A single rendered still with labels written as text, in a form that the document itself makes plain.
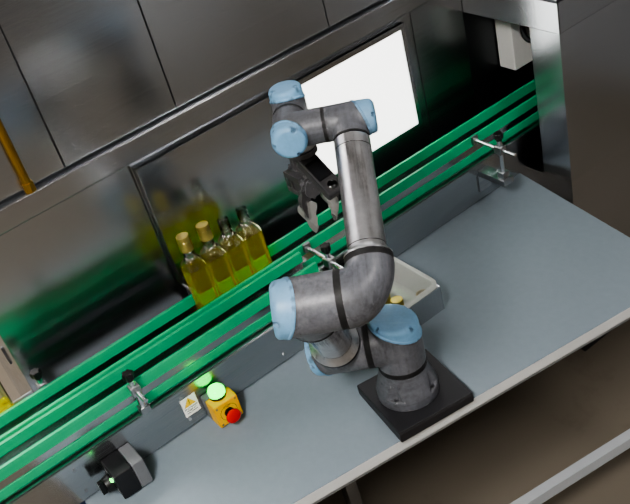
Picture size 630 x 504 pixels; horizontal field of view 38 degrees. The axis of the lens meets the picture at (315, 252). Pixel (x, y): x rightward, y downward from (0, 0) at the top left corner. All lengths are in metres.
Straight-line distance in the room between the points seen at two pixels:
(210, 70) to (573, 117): 1.08
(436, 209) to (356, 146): 0.94
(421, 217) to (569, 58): 0.61
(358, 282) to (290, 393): 0.74
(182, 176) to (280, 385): 0.60
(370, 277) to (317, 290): 0.10
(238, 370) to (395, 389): 0.44
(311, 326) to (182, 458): 0.73
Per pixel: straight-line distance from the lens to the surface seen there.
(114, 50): 2.24
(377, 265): 1.68
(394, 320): 2.07
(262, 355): 2.37
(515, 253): 2.62
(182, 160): 2.36
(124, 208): 2.36
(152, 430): 2.31
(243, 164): 2.46
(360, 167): 1.79
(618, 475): 3.01
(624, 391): 3.24
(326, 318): 1.67
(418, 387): 2.15
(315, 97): 2.54
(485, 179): 2.82
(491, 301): 2.47
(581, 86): 2.77
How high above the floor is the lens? 2.35
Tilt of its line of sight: 35 degrees down
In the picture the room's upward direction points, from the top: 16 degrees counter-clockwise
